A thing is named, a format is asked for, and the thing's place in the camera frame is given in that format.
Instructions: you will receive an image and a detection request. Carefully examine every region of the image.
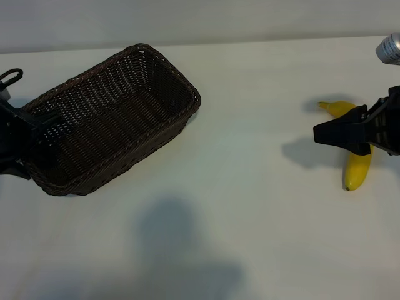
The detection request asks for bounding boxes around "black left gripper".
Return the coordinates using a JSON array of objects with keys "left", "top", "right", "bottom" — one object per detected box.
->
[{"left": 0, "top": 99, "right": 65, "bottom": 182}]

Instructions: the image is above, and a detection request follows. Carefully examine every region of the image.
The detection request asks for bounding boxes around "yellow banana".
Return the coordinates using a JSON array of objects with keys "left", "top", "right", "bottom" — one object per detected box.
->
[{"left": 317, "top": 100, "right": 374, "bottom": 192}]

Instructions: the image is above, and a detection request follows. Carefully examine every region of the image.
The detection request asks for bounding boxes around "black braided cable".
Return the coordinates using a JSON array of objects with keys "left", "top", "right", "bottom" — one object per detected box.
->
[{"left": 0, "top": 67, "right": 24, "bottom": 91}]

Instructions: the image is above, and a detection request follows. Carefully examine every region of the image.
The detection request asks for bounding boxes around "dark brown wicker basket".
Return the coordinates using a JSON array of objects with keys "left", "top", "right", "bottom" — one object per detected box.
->
[{"left": 21, "top": 42, "right": 203, "bottom": 197}]

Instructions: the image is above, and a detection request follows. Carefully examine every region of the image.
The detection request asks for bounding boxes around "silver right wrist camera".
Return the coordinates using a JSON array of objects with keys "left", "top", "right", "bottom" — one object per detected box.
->
[{"left": 374, "top": 32, "right": 400, "bottom": 66}]

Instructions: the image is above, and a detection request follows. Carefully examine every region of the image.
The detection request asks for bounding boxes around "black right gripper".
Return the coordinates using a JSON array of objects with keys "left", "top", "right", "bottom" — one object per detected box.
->
[{"left": 312, "top": 85, "right": 400, "bottom": 157}]

